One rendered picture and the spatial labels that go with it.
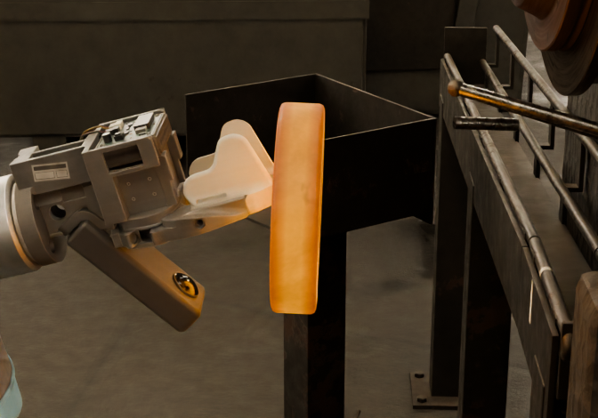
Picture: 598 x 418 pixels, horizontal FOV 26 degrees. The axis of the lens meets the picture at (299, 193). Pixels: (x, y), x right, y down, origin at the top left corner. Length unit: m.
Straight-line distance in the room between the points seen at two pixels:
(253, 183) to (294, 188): 0.06
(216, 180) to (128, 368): 1.63
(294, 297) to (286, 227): 0.06
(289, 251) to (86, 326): 1.85
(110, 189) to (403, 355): 1.70
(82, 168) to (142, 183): 0.05
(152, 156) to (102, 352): 1.71
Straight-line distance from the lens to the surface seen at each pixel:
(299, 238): 0.89
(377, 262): 3.01
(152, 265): 0.98
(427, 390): 2.44
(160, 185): 0.94
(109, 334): 2.69
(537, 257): 1.19
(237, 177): 0.94
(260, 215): 1.59
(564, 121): 0.98
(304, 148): 0.90
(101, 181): 0.94
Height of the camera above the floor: 1.16
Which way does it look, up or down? 20 degrees down
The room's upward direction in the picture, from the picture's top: straight up
